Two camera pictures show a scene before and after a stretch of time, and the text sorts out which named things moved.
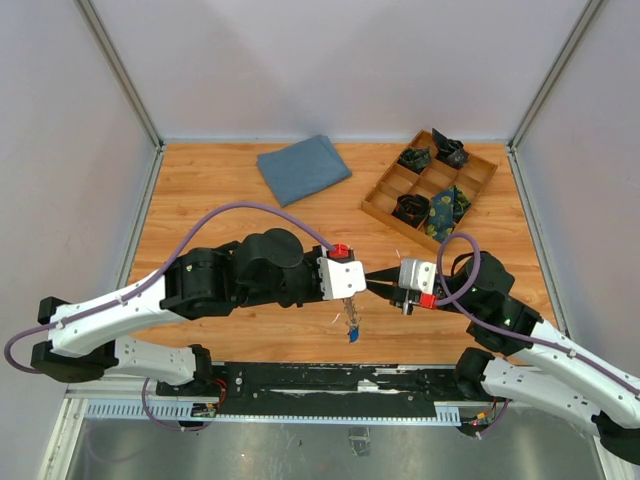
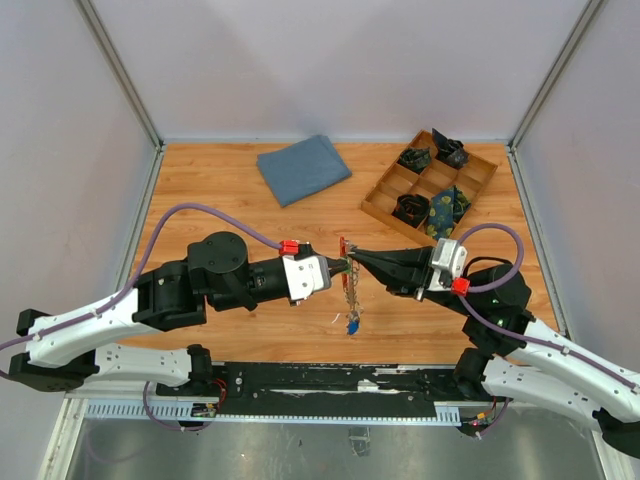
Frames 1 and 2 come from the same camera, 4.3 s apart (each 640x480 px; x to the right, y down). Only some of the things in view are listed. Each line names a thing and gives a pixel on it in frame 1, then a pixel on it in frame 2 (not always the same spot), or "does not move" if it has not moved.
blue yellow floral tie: (446, 207) does not move
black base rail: (325, 389) does not move
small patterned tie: (353, 320) to (344, 250)
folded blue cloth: (302, 169) does not move
